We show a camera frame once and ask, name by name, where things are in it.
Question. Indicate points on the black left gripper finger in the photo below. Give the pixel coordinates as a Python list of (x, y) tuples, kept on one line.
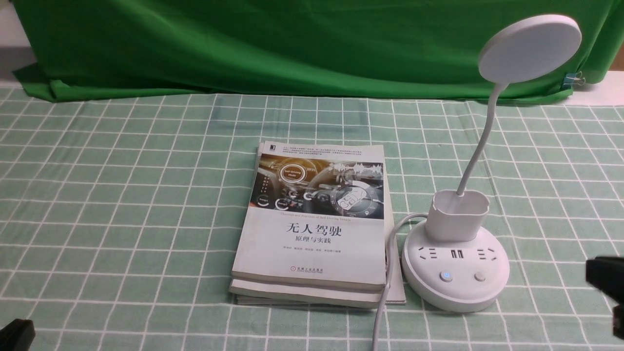
[(18, 335)]

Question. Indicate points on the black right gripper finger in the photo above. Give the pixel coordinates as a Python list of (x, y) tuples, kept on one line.
[(607, 275)]

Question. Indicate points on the white desk lamp with socket base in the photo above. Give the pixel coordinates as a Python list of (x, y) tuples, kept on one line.
[(449, 259)]

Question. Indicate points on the green checkered tablecloth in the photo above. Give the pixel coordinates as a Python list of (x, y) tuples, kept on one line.
[(120, 218)]

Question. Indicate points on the blue binder clip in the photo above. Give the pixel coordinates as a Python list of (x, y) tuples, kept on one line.
[(573, 79)]

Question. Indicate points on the bottom book in stack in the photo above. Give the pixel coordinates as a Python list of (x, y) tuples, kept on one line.
[(361, 270)]

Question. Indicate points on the green backdrop cloth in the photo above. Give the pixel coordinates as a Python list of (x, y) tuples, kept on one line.
[(102, 49)]

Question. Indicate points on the top self-driving textbook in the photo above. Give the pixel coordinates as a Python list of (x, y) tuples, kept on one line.
[(312, 243)]

